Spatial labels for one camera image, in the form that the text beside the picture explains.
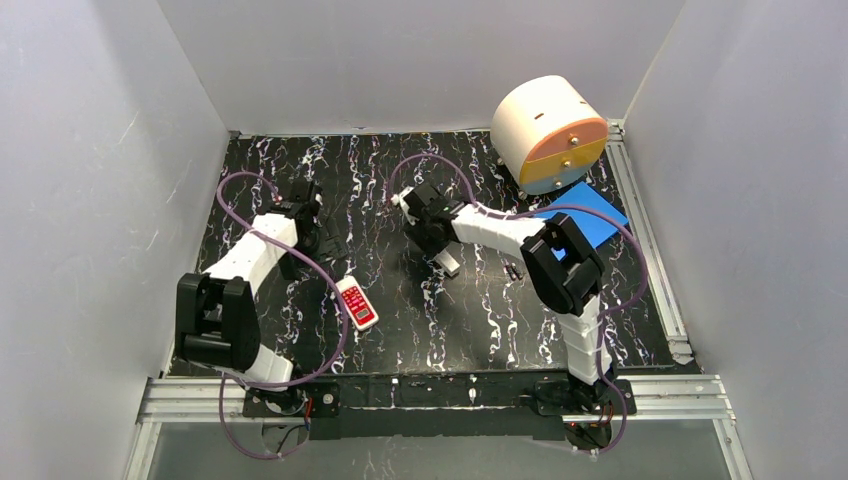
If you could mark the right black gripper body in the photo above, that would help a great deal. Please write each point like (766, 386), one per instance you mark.
(433, 240)

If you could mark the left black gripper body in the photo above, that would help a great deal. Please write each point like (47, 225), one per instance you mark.
(330, 237)

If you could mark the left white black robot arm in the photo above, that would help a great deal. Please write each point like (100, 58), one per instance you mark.
(217, 323)

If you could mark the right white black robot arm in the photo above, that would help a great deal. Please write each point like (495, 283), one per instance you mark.
(566, 273)

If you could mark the red white remote control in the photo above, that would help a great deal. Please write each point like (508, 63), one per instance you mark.
(357, 304)

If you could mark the white cylindrical drum box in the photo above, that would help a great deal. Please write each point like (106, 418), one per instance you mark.
(547, 135)

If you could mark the blue square plate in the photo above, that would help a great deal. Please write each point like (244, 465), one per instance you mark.
(597, 231)

